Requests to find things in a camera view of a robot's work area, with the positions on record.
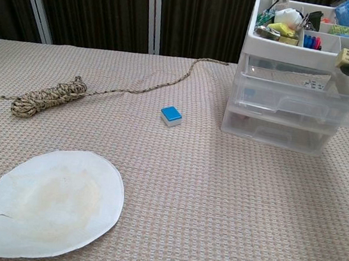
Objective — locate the clear plastic drawer with card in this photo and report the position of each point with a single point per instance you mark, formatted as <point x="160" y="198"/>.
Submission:
<point x="263" y="94"/>

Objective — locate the green patterned packet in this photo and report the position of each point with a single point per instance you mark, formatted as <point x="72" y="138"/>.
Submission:
<point x="346" y="31"/>

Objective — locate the white drawer organizer with items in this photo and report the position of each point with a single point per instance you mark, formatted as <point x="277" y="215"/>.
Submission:
<point x="300" y="53"/>

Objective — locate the yellow-green sponge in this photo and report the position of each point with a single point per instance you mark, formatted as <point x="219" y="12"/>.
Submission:
<point x="281" y="28"/>

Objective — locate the orange red packet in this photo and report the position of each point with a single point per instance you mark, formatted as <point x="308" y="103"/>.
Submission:
<point x="326" y="20"/>

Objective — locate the black pouch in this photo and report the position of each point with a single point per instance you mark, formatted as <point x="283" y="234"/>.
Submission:
<point x="314" y="19"/>

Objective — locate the white wadded roll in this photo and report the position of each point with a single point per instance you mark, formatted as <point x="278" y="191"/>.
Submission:
<point x="287" y="16"/>

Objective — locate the green orange small packets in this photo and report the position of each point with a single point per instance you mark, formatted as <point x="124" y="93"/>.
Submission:
<point x="270" y="34"/>

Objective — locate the green foil packet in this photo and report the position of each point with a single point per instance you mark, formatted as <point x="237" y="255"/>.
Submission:
<point x="265" y="16"/>

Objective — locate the blue topped white block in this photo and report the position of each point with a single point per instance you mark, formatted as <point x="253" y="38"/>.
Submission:
<point x="170" y="114"/>

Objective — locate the beige woven tablecloth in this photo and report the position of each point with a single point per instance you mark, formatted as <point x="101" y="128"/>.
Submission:
<point x="184" y="202"/>

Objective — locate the white paper plate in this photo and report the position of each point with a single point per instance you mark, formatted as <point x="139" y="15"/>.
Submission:
<point x="52" y="204"/>

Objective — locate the aluminium frame post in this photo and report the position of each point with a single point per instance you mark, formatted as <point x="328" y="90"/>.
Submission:
<point x="37" y="0"/>
<point x="154" y="13"/>

